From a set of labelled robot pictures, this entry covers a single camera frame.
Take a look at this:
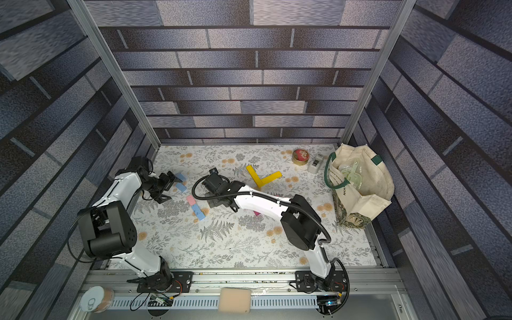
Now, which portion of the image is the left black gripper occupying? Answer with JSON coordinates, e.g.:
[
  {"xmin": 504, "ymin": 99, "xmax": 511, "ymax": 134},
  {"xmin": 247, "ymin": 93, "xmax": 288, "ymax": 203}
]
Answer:
[{"xmin": 141, "ymin": 170, "xmax": 183, "ymax": 202}]

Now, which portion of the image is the blue block one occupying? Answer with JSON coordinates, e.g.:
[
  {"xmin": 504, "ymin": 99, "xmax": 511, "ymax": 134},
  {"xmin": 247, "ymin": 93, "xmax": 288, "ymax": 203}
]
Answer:
[{"xmin": 175, "ymin": 173, "xmax": 187, "ymax": 181}]

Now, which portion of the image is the blue block three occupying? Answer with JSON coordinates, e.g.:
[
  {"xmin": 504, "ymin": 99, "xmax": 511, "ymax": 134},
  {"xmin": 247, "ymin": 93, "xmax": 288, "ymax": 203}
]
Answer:
[{"xmin": 192, "ymin": 204, "xmax": 204, "ymax": 217}]

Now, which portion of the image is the pink block four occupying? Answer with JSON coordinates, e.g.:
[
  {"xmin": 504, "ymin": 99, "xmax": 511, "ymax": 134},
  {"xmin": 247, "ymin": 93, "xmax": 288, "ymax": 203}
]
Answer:
[{"xmin": 186, "ymin": 195, "xmax": 196, "ymax": 207}]

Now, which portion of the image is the yellow block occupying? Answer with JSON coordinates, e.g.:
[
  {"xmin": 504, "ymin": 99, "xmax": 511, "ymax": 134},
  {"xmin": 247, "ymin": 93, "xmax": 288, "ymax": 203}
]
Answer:
[
  {"xmin": 261, "ymin": 176, "xmax": 274, "ymax": 185},
  {"xmin": 252, "ymin": 175, "xmax": 261, "ymax": 185},
  {"xmin": 269, "ymin": 171, "xmax": 282, "ymax": 179},
  {"xmin": 246, "ymin": 165, "xmax": 259, "ymax": 179}
]

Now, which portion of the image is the blue block two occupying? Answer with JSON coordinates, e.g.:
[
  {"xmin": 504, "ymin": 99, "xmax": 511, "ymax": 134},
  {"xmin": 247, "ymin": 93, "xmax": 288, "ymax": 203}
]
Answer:
[{"xmin": 175, "ymin": 183, "xmax": 187, "ymax": 193}]

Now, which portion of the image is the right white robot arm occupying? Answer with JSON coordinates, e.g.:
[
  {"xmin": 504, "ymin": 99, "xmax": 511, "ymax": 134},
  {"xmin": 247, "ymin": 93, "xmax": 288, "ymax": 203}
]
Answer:
[{"xmin": 202, "ymin": 179, "xmax": 349, "ymax": 293}]

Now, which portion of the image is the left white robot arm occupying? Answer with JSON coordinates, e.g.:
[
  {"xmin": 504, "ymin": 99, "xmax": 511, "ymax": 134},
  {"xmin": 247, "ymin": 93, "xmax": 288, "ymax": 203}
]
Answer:
[{"xmin": 77, "ymin": 169, "xmax": 182, "ymax": 293}]

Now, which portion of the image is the floral table mat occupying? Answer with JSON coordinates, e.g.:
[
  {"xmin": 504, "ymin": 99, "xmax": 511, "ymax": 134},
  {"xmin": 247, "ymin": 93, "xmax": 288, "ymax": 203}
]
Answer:
[{"xmin": 131, "ymin": 145, "xmax": 376, "ymax": 269}]

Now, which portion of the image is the round red lid tin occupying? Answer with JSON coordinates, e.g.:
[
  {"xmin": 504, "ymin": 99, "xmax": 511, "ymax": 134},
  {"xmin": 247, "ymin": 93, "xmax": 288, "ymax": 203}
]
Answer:
[{"xmin": 292, "ymin": 149, "xmax": 310, "ymax": 166}]

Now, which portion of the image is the small white box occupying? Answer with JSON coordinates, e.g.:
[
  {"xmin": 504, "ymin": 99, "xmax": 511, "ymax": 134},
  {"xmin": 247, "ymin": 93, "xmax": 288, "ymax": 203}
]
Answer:
[{"xmin": 307, "ymin": 154, "xmax": 324, "ymax": 174}]

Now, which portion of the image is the beige sponge pad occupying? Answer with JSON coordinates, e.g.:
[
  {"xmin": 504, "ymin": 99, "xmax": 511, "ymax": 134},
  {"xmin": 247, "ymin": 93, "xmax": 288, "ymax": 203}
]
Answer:
[{"xmin": 218, "ymin": 288, "xmax": 251, "ymax": 314}]

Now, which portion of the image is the cream tote bag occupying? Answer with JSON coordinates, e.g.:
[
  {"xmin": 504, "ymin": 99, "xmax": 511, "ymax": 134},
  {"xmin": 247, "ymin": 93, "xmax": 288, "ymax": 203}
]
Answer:
[{"xmin": 323, "ymin": 144, "xmax": 395, "ymax": 229}]

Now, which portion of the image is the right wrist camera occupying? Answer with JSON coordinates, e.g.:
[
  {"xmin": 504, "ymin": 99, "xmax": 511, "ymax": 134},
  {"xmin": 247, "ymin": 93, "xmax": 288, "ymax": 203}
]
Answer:
[{"xmin": 202, "ymin": 168, "xmax": 230, "ymax": 197}]

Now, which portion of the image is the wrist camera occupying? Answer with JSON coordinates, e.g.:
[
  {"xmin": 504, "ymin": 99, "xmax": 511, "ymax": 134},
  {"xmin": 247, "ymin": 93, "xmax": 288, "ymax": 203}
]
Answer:
[
  {"xmin": 125, "ymin": 156, "xmax": 153, "ymax": 177},
  {"xmin": 202, "ymin": 168, "xmax": 230, "ymax": 197}
]

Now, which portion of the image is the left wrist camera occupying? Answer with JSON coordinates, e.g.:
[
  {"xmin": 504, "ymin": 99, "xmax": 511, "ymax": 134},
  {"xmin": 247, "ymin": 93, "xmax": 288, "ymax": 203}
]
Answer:
[{"xmin": 125, "ymin": 156, "xmax": 153, "ymax": 177}]

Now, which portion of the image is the aluminium rail base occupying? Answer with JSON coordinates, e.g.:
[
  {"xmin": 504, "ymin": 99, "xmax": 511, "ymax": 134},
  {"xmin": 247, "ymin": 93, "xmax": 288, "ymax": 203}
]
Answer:
[{"xmin": 79, "ymin": 267, "xmax": 417, "ymax": 319}]

